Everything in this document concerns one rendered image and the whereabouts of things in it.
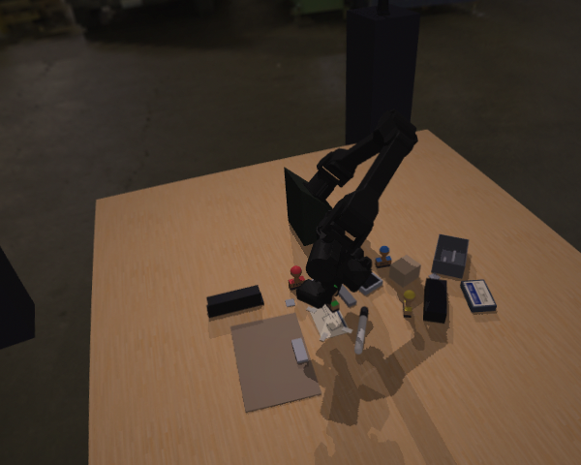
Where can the blue and brown date stamp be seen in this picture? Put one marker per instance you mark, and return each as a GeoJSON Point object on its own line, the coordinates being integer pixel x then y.
{"type": "Point", "coordinates": [384, 261]}

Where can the wooden stamp with red knob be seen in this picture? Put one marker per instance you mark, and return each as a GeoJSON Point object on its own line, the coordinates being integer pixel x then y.
{"type": "Point", "coordinates": [295, 282]}

